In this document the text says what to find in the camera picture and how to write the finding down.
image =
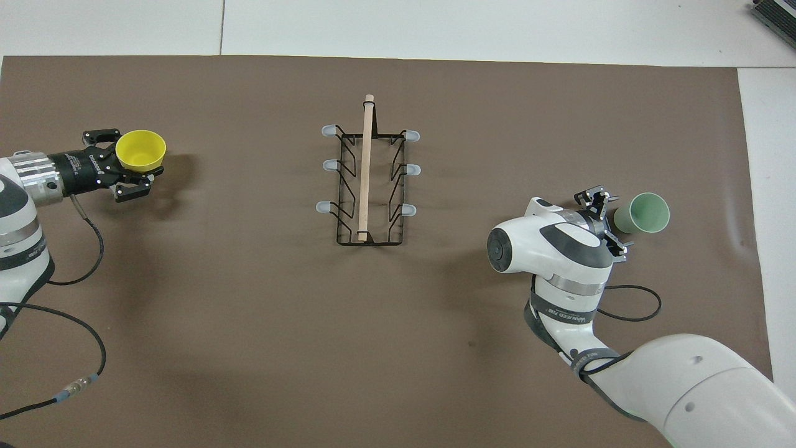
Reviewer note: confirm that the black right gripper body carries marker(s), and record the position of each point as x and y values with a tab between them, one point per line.
596	218

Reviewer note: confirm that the grey ribbed device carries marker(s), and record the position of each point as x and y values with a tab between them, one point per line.
776	12

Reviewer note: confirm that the yellow plastic cup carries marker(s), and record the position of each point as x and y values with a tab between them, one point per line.
140	149

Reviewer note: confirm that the brown table mat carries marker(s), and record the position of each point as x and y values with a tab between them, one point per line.
249	311

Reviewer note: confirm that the mint green plastic cup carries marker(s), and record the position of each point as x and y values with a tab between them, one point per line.
647	213

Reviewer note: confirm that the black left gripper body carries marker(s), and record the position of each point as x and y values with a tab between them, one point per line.
81	169

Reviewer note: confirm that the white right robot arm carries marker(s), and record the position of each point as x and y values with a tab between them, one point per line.
559	255

